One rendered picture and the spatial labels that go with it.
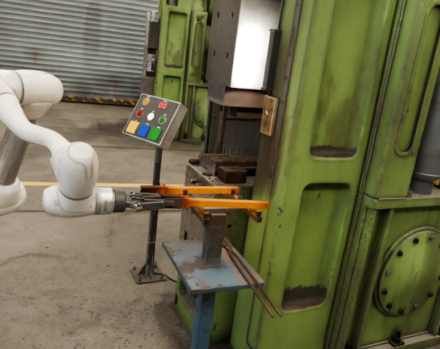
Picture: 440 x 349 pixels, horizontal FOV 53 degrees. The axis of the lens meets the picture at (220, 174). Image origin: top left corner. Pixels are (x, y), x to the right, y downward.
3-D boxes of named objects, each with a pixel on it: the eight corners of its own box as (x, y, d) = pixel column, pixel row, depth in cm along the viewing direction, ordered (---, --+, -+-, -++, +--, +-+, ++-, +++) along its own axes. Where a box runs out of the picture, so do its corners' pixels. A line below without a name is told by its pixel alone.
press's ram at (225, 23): (238, 90, 199) (251, -6, 188) (205, 79, 232) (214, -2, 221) (313, 95, 218) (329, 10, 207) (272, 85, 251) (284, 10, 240)
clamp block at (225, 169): (224, 183, 213) (226, 171, 211) (217, 178, 220) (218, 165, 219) (246, 183, 218) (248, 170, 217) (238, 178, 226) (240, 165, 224)
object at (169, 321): (163, 363, 222) (164, 361, 222) (133, 299, 272) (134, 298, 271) (233, 348, 239) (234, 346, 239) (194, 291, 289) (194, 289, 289)
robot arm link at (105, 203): (95, 219, 140) (114, 219, 143) (97, 192, 138) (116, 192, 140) (92, 208, 148) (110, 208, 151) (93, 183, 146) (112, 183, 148)
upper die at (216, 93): (223, 106, 214) (225, 86, 211) (206, 99, 231) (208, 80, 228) (295, 110, 232) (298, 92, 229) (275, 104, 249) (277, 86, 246)
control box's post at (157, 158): (146, 277, 299) (159, 118, 269) (144, 273, 302) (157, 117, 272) (151, 276, 301) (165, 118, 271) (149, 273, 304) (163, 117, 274)
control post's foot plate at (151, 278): (136, 284, 288) (137, 272, 285) (128, 269, 306) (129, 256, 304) (168, 281, 297) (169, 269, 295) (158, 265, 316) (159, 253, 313)
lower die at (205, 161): (214, 176, 223) (216, 160, 221) (198, 165, 241) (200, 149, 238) (283, 175, 242) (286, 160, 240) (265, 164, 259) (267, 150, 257)
